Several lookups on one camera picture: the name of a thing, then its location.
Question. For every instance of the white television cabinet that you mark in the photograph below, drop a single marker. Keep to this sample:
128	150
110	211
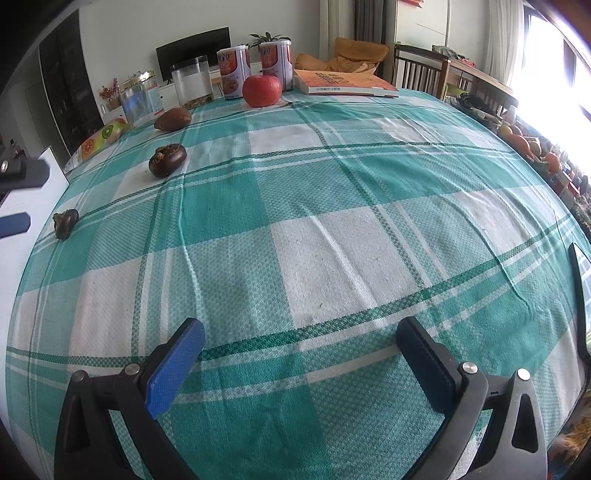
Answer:
167	98

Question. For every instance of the dark purple mangosteen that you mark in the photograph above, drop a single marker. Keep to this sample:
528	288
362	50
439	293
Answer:
65	224
167	160

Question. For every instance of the floral patterned cloth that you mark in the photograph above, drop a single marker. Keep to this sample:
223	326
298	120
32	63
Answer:
570	447

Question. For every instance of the large potted green plant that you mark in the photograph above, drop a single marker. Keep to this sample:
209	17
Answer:
268	38

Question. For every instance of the black basket of items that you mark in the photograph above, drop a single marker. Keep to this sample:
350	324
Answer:
478	108

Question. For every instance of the red flower arrangement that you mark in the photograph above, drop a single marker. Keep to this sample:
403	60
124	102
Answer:
111	90

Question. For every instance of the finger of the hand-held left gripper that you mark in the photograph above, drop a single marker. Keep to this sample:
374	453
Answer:
14	224
27	174

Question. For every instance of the fruit print carton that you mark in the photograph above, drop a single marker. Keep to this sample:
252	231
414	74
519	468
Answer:
99	138

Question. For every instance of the black television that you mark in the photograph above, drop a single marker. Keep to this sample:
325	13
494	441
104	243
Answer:
194	50

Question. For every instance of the grey curtain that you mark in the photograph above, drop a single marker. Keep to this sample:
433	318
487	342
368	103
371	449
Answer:
374	18

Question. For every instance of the orange lounge chair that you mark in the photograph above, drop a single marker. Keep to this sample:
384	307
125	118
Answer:
351	57

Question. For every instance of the large window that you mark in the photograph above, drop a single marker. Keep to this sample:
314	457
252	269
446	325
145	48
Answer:
554	83

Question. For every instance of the white cardboard box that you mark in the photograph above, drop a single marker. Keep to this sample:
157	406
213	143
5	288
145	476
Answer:
53	184

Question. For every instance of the orange book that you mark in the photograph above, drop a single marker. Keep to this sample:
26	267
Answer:
344	83

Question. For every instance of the black smartphone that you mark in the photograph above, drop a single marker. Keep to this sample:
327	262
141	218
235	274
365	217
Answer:
580	295

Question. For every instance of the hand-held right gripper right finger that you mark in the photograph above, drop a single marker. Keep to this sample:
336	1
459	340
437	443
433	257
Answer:
427	369

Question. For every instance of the white curtain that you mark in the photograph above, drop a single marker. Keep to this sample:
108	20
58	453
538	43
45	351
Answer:
503	41

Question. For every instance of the red apple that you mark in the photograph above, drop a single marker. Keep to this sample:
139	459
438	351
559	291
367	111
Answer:
262	91

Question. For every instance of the green white checked tablecloth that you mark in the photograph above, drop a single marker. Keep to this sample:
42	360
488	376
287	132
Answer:
323	230

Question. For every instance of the glass jar gold lid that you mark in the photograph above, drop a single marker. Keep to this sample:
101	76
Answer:
137	100

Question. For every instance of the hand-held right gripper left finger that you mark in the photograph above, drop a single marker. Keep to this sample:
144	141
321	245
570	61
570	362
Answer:
175	364

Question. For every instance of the dark display cabinet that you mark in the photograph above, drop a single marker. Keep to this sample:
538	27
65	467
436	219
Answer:
69	92

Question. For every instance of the covered standing air conditioner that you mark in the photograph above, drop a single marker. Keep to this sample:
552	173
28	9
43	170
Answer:
334	18

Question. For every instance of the dark wooden chair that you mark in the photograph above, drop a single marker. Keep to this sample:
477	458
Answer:
480	83
418	69

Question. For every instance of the clear container dark lid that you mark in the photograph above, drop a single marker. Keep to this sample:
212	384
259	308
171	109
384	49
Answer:
193	83

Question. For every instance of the brown oval fruit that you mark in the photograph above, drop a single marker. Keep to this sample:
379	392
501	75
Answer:
172	119

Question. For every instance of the red wall hanging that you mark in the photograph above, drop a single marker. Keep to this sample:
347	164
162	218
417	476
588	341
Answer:
413	2

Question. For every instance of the bowl of mixed fruit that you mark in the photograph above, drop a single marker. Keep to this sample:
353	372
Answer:
528	145

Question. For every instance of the printed food can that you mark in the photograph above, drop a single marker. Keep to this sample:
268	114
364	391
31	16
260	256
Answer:
275	64
234	74

